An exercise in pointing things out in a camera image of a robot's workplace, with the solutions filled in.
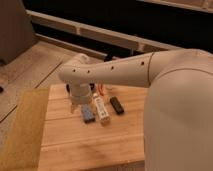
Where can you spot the wooden board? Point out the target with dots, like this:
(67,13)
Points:
(69,144)

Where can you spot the orange small object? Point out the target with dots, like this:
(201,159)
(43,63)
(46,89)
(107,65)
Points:
(101,89)

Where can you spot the yellow green cloth mat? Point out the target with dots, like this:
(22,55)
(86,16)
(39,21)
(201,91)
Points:
(21,150)

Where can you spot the blue rectangular block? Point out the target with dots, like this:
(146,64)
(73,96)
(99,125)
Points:
(88,115)

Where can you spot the white window frame rail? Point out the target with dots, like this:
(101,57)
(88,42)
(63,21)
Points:
(140,34)

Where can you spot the white tube with label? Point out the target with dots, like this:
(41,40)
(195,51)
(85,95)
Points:
(101,109)

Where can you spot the black rectangular block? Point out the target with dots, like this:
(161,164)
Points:
(116,105)

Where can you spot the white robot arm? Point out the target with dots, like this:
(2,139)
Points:
(178,110)

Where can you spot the dark ceramic bowl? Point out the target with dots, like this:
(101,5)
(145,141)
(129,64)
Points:
(68,88)

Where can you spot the grey cabinet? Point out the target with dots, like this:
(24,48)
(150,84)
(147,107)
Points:
(16,32)

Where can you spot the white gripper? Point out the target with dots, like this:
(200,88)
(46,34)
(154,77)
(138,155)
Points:
(79,94)

